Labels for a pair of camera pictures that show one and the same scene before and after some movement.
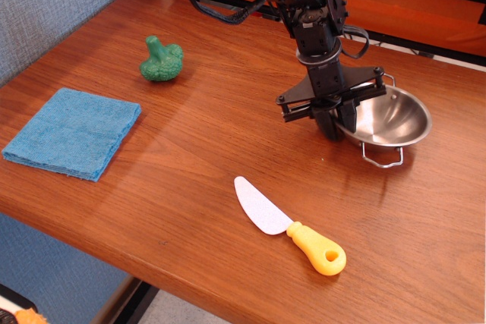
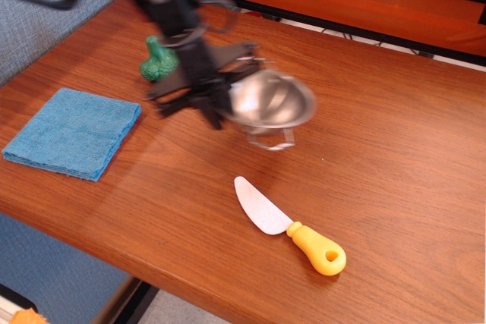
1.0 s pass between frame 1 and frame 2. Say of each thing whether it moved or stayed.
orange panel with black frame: stayed
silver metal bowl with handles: moved
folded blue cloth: stayed
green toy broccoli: stayed
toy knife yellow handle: stayed
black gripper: moved
